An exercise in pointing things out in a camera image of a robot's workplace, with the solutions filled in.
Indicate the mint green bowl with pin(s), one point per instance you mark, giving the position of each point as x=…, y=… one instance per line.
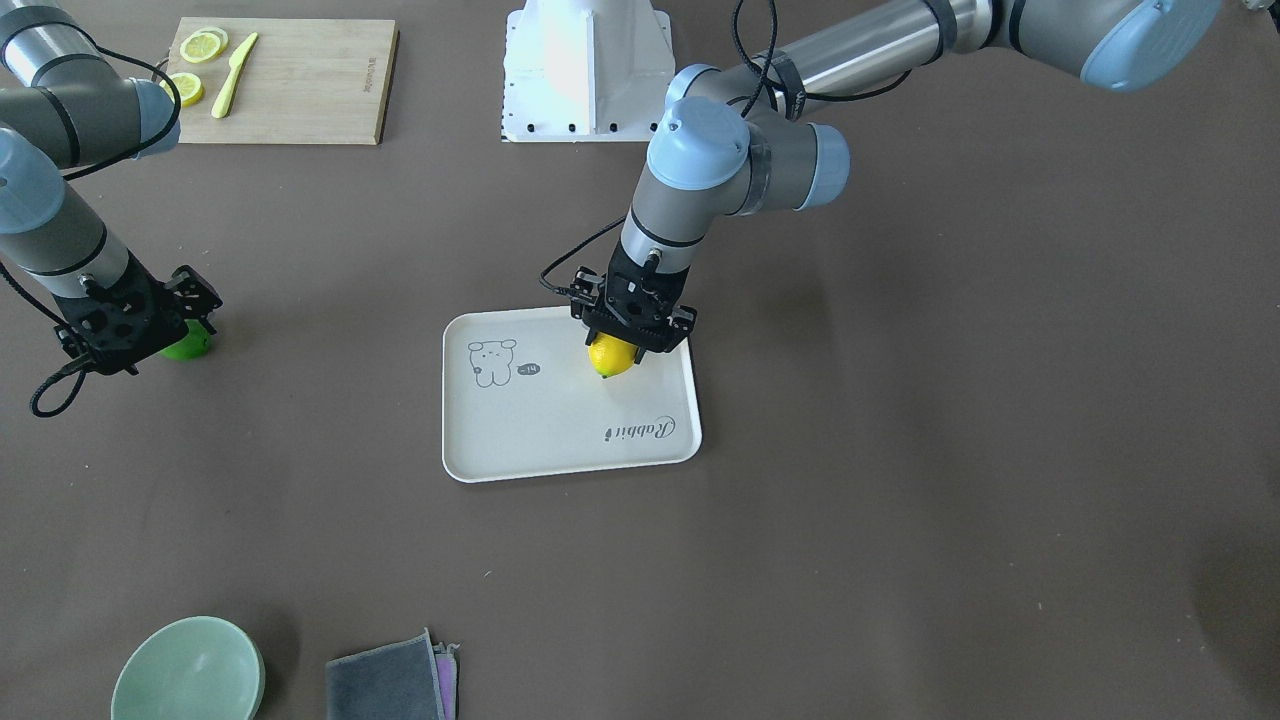
x=193, y=668

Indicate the grey folded cloth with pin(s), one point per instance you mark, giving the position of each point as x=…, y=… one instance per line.
x=413, y=679

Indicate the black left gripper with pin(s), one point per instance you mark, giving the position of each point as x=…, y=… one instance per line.
x=679, y=325

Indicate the yellow lemon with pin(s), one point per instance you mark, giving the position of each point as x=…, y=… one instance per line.
x=609, y=355

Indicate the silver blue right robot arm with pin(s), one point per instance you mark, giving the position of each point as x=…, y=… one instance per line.
x=70, y=115

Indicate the yellow plastic knife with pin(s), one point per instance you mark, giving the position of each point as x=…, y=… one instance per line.
x=224, y=101

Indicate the cream rectangular tray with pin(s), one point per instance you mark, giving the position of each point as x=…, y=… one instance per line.
x=521, y=399

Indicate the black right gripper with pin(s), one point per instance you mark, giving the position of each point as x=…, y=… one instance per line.
x=160, y=306

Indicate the lemon slice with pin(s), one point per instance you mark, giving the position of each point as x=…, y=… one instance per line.
x=204, y=44
x=187, y=87

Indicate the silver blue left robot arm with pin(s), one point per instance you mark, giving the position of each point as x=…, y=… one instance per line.
x=735, y=141

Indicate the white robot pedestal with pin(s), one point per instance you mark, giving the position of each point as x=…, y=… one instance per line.
x=585, y=71

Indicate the wooden cutting board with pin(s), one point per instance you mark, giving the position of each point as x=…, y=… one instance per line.
x=305, y=82

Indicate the green lime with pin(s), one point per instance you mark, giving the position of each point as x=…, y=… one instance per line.
x=196, y=343

